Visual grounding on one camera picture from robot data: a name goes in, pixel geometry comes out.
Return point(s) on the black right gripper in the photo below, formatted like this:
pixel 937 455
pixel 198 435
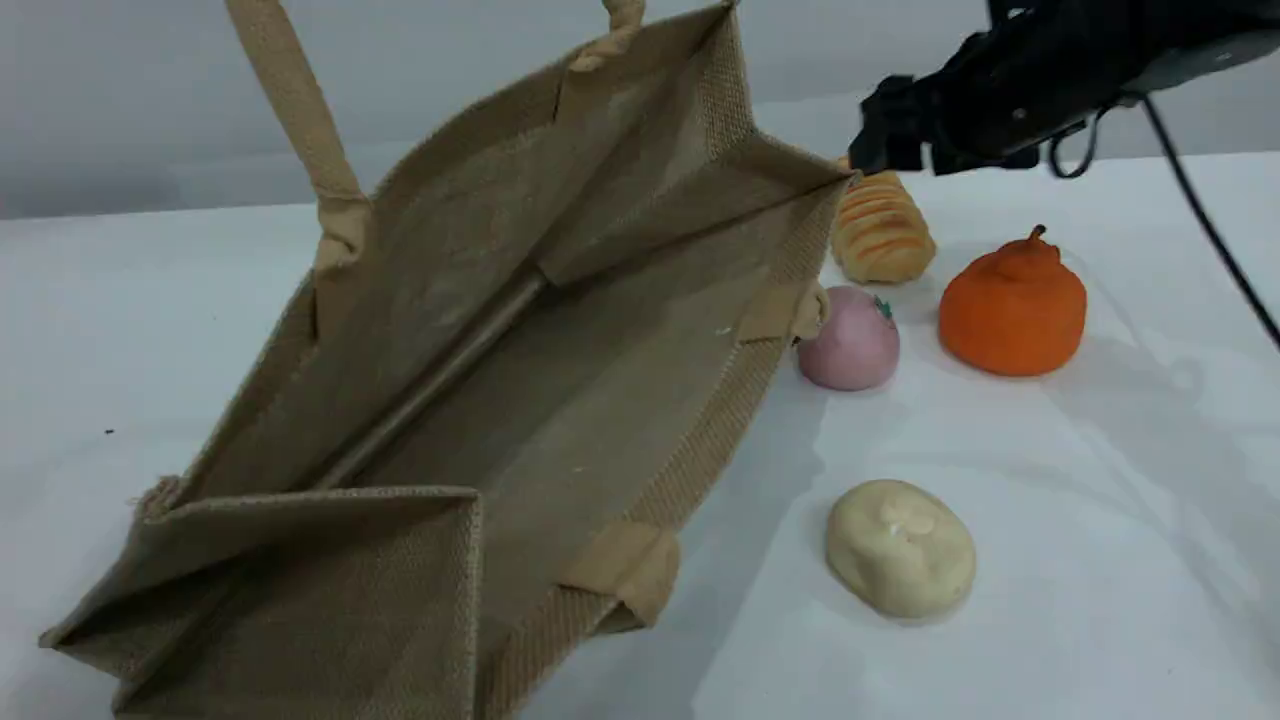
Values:
pixel 1020 85

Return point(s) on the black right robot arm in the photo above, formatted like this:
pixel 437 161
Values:
pixel 1200 40

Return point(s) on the long striped bread loaf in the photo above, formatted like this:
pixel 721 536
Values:
pixel 885 235

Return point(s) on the orange tangerine toy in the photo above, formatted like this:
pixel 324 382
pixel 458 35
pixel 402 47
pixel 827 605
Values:
pixel 1010 310

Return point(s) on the brown burlap tote bag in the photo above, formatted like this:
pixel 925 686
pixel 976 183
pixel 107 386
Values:
pixel 480 380

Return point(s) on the pink peach toy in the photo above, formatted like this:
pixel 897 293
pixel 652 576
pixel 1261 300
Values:
pixel 855 345

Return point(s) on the cream round bun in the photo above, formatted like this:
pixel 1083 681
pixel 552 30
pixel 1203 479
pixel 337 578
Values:
pixel 900 550

